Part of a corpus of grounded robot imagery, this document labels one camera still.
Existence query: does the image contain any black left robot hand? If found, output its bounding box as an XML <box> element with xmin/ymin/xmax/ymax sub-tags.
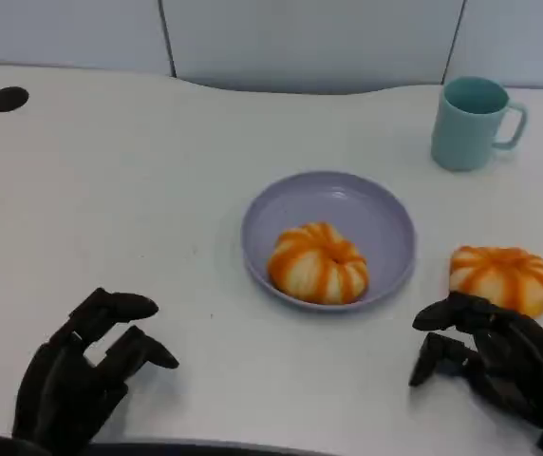
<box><xmin>10</xmin><ymin>287</ymin><xmax>180</xmax><ymax>443</ymax></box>

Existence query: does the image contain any black table cable hole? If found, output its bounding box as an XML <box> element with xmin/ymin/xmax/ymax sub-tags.
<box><xmin>0</xmin><ymin>86</ymin><xmax>30</xmax><ymax>113</ymax></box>

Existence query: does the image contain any orange white toy bread roll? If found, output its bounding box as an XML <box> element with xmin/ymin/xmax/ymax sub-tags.
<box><xmin>448</xmin><ymin>245</ymin><xmax>543</xmax><ymax>318</ymax></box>
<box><xmin>266</xmin><ymin>221</ymin><xmax>371</xmax><ymax>305</ymax></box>

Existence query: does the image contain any lilac plate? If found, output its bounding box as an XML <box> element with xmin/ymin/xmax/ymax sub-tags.
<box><xmin>240</xmin><ymin>170</ymin><xmax>418</xmax><ymax>314</ymax></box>

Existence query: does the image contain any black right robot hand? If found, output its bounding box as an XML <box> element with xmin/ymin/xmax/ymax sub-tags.
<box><xmin>408</xmin><ymin>291</ymin><xmax>543</xmax><ymax>452</ymax></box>

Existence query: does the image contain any pale green mug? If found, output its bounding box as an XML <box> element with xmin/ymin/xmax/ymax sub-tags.
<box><xmin>430</xmin><ymin>76</ymin><xmax>529</xmax><ymax>172</ymax></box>

